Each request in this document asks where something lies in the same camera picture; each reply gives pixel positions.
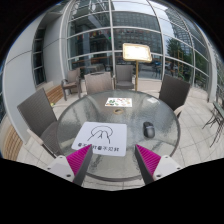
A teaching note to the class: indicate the colourful menu card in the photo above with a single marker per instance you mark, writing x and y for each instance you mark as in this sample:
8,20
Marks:
119,102

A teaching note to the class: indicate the far back wicker chair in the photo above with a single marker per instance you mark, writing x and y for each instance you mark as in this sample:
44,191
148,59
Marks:
124,77

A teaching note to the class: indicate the far middle wicker chair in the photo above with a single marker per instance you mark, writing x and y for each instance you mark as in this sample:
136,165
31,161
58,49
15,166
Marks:
98,83

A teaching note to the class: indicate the white mouse outline sheet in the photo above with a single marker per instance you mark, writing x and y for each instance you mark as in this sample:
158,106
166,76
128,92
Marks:
108,139

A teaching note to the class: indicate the far left wicker armchair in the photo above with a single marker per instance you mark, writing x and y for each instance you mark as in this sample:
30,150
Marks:
71,82

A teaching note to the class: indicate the gold menu stand sign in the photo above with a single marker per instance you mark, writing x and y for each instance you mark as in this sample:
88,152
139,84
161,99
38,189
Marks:
136,52

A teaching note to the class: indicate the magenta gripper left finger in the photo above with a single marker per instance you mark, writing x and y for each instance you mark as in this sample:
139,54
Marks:
73,167

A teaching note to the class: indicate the left wicker chair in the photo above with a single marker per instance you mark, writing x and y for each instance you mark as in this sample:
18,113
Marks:
41,121

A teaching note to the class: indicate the round glass patio table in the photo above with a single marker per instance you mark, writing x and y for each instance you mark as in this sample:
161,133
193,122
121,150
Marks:
145,108

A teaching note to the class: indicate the wicker chair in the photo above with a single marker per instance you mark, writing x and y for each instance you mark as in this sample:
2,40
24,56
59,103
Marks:
98,83
174,92
41,121
124,77

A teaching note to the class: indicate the right wicker chair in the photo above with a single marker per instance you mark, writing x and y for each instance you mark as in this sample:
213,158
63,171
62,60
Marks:
174,92

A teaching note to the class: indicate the metal folding chair right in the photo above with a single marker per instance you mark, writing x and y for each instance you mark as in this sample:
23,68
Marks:
217,117

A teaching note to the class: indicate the black computer mouse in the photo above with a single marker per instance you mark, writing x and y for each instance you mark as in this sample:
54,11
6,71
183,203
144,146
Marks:
148,130

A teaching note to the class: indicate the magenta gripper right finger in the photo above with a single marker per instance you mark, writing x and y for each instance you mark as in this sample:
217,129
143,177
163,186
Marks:
152,166

